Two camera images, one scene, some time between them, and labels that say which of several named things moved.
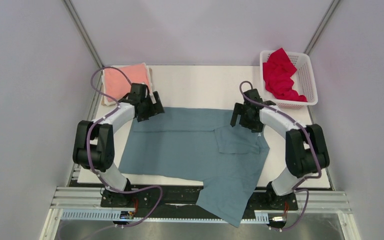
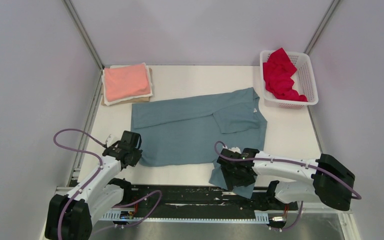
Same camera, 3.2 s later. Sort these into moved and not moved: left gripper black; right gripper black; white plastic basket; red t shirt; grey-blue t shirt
Moved: left gripper black; right gripper black; grey-blue t shirt
Not moved: red t shirt; white plastic basket
